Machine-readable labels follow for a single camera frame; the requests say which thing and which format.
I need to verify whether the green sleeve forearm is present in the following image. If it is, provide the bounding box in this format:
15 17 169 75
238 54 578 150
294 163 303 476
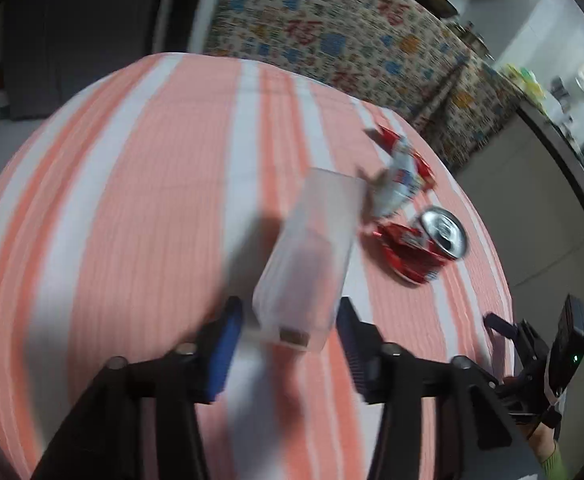
527 424 569 480

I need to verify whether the patterned floral counter cloth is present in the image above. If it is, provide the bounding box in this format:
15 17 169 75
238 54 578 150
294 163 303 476
204 0 524 172

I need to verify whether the dark grey refrigerator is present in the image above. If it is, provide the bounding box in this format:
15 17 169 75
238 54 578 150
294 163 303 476
3 0 161 119

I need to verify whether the red white wrapper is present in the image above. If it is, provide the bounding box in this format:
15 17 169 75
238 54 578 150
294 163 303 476
365 124 436 220

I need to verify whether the crushed red soda can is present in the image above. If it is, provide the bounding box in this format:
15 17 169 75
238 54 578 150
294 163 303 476
373 206 469 285

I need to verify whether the translucent plastic box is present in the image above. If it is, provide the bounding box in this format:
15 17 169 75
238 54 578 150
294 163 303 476
252 168 365 352

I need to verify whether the orange white striped tablecloth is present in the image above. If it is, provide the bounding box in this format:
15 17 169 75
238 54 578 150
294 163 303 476
0 53 514 479

